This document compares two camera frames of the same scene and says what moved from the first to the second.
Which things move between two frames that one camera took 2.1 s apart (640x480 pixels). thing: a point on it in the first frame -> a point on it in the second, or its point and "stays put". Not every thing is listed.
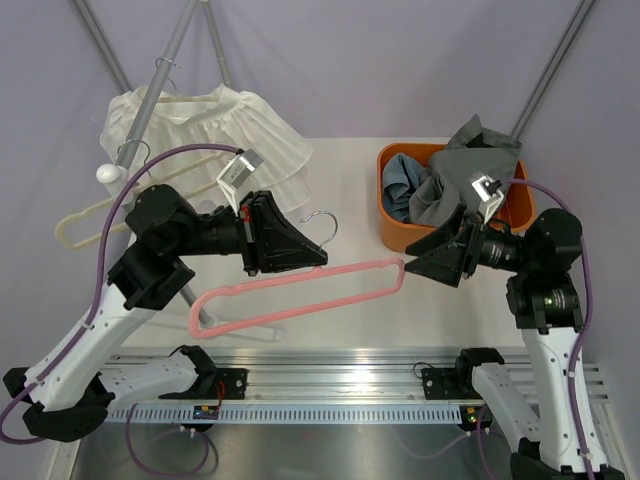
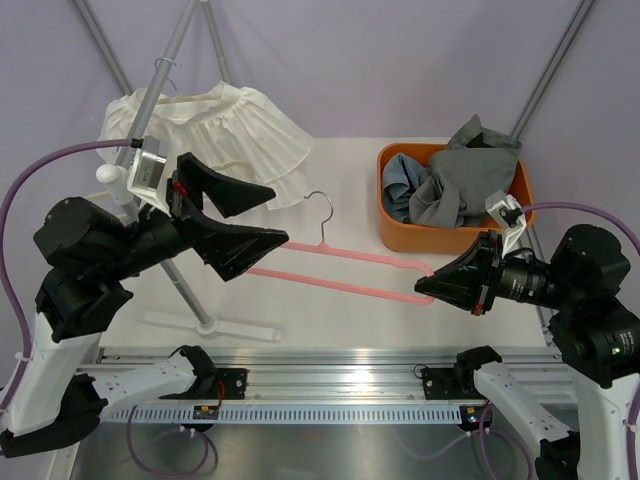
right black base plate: x=450 y=384 stays put
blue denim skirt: x=400 y=175 stays put
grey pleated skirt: x=446 y=184 stays put
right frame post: x=568 y=37 stays put
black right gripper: x=444 y=257 -> x=471 y=278
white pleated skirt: x=214 y=114 stays put
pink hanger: x=198 y=331 -> x=361 y=253
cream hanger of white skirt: x=182 y=99 stays put
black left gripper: x=269 y=241 -> x=231 y=248
